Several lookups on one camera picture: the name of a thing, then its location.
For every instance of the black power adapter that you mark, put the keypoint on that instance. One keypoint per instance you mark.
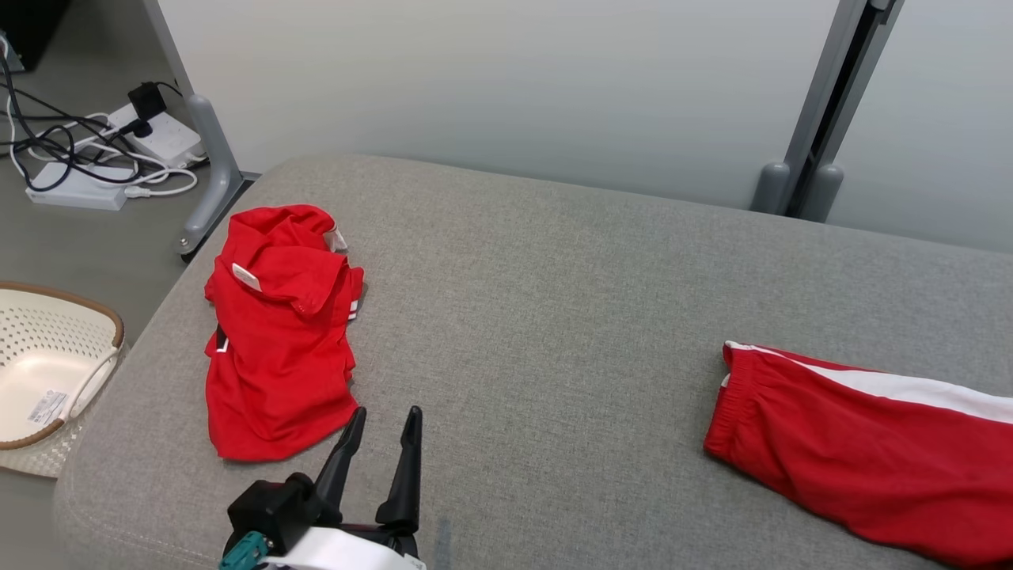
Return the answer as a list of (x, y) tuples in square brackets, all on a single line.
[(146, 99)]

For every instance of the cream perforated laundry basket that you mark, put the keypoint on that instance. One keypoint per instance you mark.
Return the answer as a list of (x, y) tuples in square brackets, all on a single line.
[(39, 372)]

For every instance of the black computer tower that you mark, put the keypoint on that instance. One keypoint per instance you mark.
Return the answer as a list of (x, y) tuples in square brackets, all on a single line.
[(32, 24)]

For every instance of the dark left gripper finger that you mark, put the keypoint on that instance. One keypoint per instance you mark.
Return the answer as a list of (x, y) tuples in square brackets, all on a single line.
[(404, 491), (340, 475)]

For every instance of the grey partition frame post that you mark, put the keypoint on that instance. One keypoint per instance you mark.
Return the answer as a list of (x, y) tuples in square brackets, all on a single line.
[(823, 194), (769, 190)]

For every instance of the red shorts white side stripe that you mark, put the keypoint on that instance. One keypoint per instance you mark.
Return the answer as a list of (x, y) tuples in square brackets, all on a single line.
[(855, 459)]

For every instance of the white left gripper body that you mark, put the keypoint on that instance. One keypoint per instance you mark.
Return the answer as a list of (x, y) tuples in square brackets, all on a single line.
[(348, 550)]

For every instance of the white flat power box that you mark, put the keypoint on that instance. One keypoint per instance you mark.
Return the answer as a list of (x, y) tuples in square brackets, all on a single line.
[(71, 190)]

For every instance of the red basketball jersey black lettering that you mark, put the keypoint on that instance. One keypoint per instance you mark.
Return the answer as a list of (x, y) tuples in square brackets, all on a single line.
[(277, 380)]

